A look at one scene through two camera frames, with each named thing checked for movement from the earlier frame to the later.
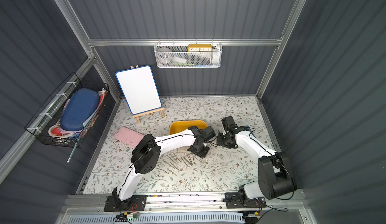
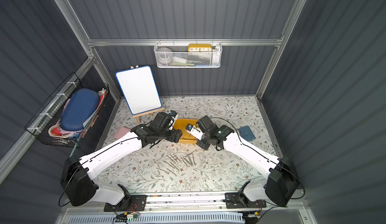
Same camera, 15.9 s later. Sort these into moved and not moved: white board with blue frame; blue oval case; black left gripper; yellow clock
Moved: black left gripper
Not moved: blue oval case; yellow clock; white board with blue frame
